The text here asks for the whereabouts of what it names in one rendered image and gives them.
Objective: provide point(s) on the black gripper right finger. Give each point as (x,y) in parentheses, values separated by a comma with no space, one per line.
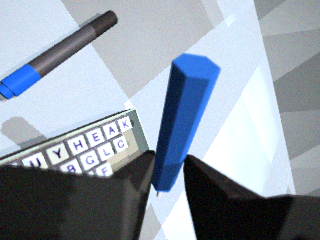
(223,209)

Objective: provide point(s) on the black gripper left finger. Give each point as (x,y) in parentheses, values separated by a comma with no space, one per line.
(75,204)

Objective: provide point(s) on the grey stylus with blue cap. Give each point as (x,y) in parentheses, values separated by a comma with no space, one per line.
(27,75)

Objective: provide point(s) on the grey keyboard with white letter keys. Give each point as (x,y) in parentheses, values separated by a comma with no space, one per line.
(99,148)

